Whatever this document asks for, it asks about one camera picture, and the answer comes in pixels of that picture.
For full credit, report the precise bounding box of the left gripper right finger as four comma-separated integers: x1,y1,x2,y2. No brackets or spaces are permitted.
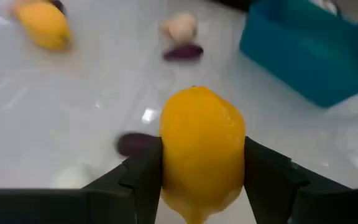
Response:
243,136,358,224

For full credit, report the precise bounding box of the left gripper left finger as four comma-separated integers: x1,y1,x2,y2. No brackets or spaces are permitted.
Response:
0,136,163,224

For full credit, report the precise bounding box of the small purple eggplant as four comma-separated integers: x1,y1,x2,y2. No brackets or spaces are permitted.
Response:
116,133,158,157
50,0,67,15
162,44,204,62

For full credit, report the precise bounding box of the yellow lemon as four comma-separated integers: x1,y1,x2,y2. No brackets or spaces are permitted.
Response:
159,86,247,224
11,0,73,51

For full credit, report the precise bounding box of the teal plastic bin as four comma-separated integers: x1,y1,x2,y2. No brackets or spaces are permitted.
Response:
239,0,358,108

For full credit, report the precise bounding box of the garlic bulb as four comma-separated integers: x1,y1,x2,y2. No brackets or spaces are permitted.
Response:
160,12,198,44

